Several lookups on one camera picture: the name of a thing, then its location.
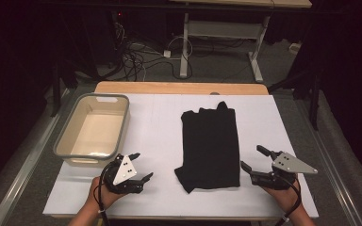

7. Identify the black stand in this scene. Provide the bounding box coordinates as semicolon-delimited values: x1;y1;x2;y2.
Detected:
267;67;324;132
50;59;80;119

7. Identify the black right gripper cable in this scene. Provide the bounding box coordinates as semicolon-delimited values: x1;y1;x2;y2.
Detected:
274;173;304;226

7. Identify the white table board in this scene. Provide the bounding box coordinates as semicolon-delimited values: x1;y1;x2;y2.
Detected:
42;92;321;219

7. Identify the wooden table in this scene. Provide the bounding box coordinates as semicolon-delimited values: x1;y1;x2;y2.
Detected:
48;80;312;222

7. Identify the desk with white metal legs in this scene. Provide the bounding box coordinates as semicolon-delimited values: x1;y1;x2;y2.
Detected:
169;0;313;84

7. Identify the bundle of black floor cables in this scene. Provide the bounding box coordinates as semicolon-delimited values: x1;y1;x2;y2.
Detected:
95;18;194;83

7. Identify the person's left hand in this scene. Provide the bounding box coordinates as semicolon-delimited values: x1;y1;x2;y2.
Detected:
87;176;127;212

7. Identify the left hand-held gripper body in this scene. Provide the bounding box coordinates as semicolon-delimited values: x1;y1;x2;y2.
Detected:
103;153;146;195

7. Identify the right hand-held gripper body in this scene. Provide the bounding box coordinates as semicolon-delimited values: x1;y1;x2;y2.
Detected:
249;151;319;191

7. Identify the person's right hand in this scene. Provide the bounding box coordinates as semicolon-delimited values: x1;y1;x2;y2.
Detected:
261;178;302;215

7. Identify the white floor cable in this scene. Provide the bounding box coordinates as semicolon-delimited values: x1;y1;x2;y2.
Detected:
166;35;194;61

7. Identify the black garment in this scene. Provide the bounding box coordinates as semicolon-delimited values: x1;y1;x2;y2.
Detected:
173;100;242;195

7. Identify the beige plastic basket grey rim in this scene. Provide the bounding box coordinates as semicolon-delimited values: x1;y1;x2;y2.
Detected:
52;92;131;169

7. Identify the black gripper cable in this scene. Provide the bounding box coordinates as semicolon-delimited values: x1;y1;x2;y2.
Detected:
274;173;304;226
96;160;121;226

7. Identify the small white floor box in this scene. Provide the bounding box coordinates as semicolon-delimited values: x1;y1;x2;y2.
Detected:
288;41;303;55

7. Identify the metal floor rail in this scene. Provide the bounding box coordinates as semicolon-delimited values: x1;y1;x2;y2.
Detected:
0;89;73;226
295;99;362;226

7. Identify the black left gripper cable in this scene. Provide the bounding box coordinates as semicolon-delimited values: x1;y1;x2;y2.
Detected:
96;160;121;226

